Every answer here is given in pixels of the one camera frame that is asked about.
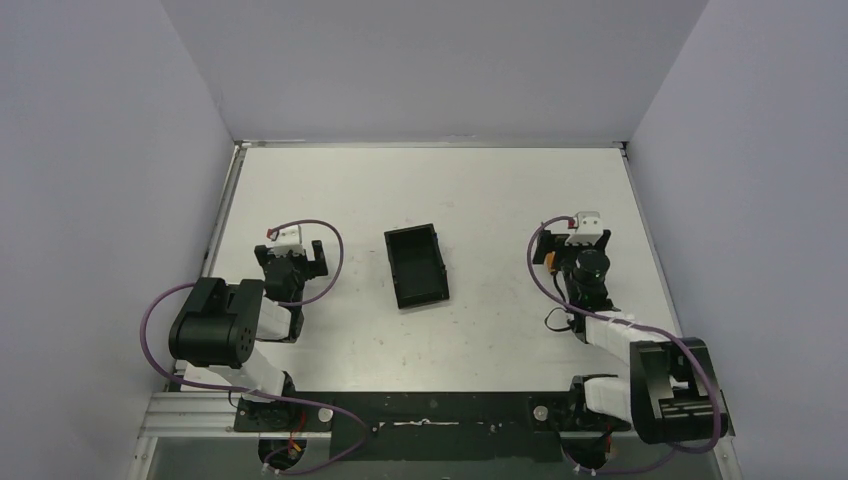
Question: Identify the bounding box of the orange handled screwdriver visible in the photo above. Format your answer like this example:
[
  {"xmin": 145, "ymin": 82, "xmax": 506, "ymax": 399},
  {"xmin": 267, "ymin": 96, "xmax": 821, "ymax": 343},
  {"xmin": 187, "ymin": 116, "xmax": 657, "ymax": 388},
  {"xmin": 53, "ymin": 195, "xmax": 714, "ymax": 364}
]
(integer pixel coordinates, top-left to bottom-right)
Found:
[{"xmin": 544, "ymin": 252, "xmax": 559, "ymax": 275}]

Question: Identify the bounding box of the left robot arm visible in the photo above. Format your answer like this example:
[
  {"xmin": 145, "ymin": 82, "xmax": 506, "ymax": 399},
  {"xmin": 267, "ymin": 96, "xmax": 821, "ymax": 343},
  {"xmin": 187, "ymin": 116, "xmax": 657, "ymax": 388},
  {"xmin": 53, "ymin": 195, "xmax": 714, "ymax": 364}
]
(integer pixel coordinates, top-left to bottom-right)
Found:
[{"xmin": 169, "ymin": 240, "xmax": 329, "ymax": 431}]

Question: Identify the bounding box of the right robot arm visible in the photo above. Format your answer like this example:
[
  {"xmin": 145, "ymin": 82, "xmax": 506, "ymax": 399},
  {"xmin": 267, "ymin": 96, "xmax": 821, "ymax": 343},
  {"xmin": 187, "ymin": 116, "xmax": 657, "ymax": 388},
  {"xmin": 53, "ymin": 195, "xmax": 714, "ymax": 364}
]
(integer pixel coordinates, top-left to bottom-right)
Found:
[{"xmin": 527, "ymin": 226, "xmax": 730, "ymax": 454}]

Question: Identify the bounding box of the black plastic bin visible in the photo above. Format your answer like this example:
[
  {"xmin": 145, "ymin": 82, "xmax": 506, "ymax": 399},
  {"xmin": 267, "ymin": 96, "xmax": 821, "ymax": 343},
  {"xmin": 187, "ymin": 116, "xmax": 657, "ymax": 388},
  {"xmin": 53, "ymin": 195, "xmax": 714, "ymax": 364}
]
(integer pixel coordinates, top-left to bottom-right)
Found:
[{"xmin": 384, "ymin": 223, "xmax": 450, "ymax": 309}]

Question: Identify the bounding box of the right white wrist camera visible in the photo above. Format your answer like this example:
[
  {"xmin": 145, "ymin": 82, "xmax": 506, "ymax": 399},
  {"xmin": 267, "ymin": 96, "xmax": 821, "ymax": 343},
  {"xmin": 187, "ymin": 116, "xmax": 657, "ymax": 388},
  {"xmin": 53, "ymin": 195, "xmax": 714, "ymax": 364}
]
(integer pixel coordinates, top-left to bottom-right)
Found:
[{"xmin": 566, "ymin": 211, "xmax": 604, "ymax": 246}]

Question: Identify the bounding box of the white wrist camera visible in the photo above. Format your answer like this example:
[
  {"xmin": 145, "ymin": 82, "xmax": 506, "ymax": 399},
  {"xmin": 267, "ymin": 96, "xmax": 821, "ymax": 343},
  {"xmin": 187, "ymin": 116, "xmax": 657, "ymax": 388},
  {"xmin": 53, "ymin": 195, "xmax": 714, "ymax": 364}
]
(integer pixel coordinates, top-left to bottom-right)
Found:
[
  {"xmin": 267, "ymin": 225, "xmax": 305, "ymax": 257},
  {"xmin": 566, "ymin": 211, "xmax": 604, "ymax": 246}
]

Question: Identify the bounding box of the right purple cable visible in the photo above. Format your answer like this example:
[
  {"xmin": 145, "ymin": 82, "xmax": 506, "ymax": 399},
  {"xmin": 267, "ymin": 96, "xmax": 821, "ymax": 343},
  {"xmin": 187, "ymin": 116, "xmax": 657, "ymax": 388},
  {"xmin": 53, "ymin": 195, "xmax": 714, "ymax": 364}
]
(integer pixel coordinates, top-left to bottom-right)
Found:
[{"xmin": 526, "ymin": 215, "xmax": 723, "ymax": 477}]

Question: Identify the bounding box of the purple cable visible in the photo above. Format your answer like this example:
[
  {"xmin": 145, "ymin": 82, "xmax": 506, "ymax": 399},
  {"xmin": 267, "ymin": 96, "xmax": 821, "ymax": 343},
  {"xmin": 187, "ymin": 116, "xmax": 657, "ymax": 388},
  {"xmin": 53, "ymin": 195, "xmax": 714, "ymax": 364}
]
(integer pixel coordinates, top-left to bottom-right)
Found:
[
  {"xmin": 526, "ymin": 215, "xmax": 723, "ymax": 477},
  {"xmin": 139, "ymin": 219, "xmax": 370, "ymax": 477}
]

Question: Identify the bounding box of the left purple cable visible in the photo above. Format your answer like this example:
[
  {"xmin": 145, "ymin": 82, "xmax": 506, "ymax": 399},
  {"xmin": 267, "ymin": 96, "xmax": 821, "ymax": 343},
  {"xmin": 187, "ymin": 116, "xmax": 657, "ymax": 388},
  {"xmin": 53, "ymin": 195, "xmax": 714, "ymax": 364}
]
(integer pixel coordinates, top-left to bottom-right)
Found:
[{"xmin": 139, "ymin": 219, "xmax": 370, "ymax": 477}]

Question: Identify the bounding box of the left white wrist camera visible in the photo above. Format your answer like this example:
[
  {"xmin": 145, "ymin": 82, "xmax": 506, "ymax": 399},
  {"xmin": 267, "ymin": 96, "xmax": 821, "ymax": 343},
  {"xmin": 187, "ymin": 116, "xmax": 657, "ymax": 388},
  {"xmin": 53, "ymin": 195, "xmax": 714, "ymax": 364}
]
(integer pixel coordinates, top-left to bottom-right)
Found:
[{"xmin": 267, "ymin": 225, "xmax": 305, "ymax": 257}]

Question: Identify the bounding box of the aluminium table edge frame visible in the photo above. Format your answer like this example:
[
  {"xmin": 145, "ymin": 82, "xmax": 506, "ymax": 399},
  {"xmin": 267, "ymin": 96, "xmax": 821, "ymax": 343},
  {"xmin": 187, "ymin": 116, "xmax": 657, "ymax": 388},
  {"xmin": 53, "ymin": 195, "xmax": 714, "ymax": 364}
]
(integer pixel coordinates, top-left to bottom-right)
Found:
[{"xmin": 207, "ymin": 144, "xmax": 663, "ymax": 306}]

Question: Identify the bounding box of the aluminium front rail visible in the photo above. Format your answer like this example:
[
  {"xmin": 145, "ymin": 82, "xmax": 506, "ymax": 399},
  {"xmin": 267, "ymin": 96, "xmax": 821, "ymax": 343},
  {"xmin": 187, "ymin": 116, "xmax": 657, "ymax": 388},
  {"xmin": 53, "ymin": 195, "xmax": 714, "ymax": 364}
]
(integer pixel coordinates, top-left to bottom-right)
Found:
[{"xmin": 141, "ymin": 390, "xmax": 712, "ymax": 444}]

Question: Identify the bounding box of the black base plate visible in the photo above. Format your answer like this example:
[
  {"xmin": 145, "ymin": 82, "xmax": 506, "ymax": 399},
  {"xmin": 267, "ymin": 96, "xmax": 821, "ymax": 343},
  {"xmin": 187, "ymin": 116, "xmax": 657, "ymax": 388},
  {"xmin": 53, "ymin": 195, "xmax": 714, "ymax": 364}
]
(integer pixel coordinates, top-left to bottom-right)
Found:
[{"xmin": 234, "ymin": 391, "xmax": 630, "ymax": 462}]

